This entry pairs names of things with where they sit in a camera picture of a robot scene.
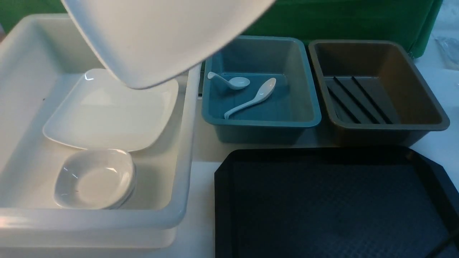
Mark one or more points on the long white soup spoon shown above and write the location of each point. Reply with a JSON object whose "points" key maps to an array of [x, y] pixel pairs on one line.
{"points": [[264, 92]]}

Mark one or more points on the black chopstick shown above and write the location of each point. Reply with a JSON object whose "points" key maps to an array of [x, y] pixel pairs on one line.
{"points": [[371, 100], [345, 107], [368, 114]]}

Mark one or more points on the large white rice plate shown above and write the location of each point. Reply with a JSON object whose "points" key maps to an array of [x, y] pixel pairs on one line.
{"points": [[144, 43]]}

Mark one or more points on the white square plate in bin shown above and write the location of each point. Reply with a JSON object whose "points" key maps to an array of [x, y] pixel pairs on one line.
{"points": [[101, 112]]}

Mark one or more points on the short white spoon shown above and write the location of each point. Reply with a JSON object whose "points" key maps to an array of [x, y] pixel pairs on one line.
{"points": [[236, 83]]}

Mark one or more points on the blue plastic bin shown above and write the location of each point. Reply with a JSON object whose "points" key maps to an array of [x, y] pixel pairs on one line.
{"points": [[292, 108]]}

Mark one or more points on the white small bowl in bin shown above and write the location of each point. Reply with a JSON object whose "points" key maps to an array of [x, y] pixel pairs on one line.
{"points": [[95, 179]]}

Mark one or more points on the brown plastic bin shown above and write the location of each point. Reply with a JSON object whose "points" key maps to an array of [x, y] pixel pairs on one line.
{"points": [[390, 76]]}

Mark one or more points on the black serving tray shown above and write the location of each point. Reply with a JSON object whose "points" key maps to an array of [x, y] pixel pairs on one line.
{"points": [[347, 202]]}

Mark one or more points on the large white plastic bin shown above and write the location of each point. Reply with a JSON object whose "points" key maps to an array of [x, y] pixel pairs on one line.
{"points": [[42, 58]]}

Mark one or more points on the green cloth backdrop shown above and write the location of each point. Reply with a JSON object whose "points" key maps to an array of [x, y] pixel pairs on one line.
{"points": [[405, 22]]}

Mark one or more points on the clear plastic bag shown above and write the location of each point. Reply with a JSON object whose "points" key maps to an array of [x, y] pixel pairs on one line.
{"points": [[449, 51]]}

